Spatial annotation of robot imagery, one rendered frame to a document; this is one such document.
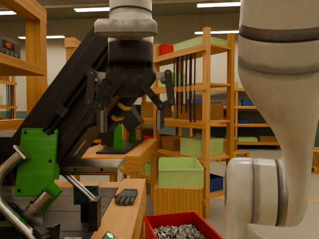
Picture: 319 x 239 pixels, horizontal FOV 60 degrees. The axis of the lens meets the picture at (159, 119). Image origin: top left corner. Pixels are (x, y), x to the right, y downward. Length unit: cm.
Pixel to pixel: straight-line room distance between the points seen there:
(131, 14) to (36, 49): 138
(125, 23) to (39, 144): 62
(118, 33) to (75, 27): 1060
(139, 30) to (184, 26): 979
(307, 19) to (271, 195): 22
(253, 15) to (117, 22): 20
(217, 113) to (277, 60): 337
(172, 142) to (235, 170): 359
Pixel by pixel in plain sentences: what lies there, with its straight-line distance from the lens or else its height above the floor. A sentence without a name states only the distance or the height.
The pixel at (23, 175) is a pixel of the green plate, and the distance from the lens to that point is 96.
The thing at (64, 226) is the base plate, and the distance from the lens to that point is 115.
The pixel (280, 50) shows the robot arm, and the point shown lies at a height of 139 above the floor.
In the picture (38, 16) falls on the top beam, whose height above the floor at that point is 186.
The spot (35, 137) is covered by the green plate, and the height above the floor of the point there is 124.
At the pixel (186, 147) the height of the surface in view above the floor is 82.
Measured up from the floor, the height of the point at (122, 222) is 90.
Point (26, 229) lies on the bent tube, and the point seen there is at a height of 99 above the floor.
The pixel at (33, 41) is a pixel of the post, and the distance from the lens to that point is 182.
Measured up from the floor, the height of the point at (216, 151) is 78.
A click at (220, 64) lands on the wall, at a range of 996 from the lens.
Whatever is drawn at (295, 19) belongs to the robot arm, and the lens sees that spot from 27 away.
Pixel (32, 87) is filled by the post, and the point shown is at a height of 146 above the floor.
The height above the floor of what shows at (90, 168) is 112.
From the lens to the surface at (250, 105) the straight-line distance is 940.
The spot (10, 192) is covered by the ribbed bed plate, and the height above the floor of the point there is 107.
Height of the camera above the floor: 133
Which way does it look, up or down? 2 degrees down
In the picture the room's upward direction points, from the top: straight up
